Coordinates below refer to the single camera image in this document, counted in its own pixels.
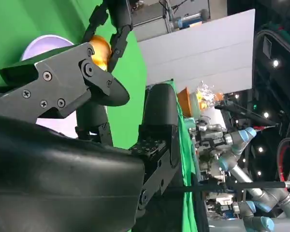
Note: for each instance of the orange white striped bread roll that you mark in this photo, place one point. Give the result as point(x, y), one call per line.
point(101, 52)

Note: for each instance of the black horizontal rod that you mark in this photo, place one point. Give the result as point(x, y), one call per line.
point(244, 185)

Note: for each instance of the crinkled clear plastic bag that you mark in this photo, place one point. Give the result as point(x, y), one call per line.
point(207, 94)

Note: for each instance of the orange bowl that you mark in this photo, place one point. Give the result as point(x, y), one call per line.
point(184, 101)

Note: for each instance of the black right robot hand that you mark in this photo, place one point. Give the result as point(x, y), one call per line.
point(62, 181)

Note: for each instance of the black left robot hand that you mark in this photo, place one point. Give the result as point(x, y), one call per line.
point(122, 14)

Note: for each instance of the lilac plate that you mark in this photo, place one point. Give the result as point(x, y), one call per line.
point(46, 43)

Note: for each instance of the white partition board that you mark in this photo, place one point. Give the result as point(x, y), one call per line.
point(195, 48)

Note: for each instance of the green table cloth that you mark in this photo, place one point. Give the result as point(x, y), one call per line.
point(14, 19)

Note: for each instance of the blue cylinder machine part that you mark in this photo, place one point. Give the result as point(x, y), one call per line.
point(188, 20)

